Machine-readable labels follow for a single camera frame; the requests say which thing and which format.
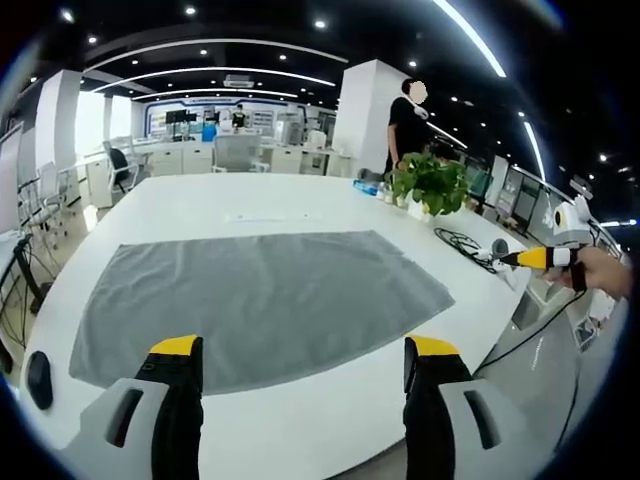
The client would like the white table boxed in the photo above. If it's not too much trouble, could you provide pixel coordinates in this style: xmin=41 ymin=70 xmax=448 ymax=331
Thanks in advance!
xmin=18 ymin=172 xmax=532 ymax=480

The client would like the black computer mouse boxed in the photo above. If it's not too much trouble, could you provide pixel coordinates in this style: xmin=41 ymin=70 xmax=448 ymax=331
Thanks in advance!
xmin=25 ymin=350 xmax=55 ymax=411

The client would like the grey towel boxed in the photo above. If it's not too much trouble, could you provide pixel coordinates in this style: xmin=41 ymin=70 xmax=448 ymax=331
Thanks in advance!
xmin=68 ymin=230 xmax=457 ymax=396

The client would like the white office chair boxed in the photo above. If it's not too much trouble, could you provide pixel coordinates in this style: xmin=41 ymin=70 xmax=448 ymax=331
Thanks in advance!
xmin=17 ymin=162 xmax=76 ymax=241

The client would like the blue packet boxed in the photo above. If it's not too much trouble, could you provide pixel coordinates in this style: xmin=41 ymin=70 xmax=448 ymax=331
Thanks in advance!
xmin=352 ymin=178 xmax=387 ymax=197

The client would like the white power strip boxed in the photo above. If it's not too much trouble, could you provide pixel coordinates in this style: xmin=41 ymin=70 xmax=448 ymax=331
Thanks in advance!
xmin=472 ymin=247 xmax=524 ymax=286

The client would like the black office chair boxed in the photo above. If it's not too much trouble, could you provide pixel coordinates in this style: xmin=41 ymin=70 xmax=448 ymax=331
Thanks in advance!
xmin=102 ymin=140 xmax=144 ymax=194

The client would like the grey mesh office chair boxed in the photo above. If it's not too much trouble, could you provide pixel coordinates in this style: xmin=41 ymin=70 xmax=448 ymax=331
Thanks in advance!
xmin=212 ymin=133 xmax=269 ymax=175

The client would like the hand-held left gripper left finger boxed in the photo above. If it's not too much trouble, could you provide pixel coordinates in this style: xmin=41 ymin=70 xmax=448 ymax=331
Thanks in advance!
xmin=63 ymin=334 xmax=205 ymax=480

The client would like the green potted plant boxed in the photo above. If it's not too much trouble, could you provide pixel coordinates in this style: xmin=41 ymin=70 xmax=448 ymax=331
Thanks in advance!
xmin=389 ymin=152 xmax=474 ymax=219

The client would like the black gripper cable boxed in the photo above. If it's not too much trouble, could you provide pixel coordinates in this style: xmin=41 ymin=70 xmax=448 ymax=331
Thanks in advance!
xmin=472 ymin=287 xmax=589 ymax=376

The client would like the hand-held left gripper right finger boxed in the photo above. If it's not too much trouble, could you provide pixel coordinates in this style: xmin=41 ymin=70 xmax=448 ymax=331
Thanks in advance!
xmin=402 ymin=335 xmax=556 ymax=480

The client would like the person's right hand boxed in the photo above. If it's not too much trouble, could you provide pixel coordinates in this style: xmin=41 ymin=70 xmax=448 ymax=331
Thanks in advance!
xmin=544 ymin=245 xmax=632 ymax=301

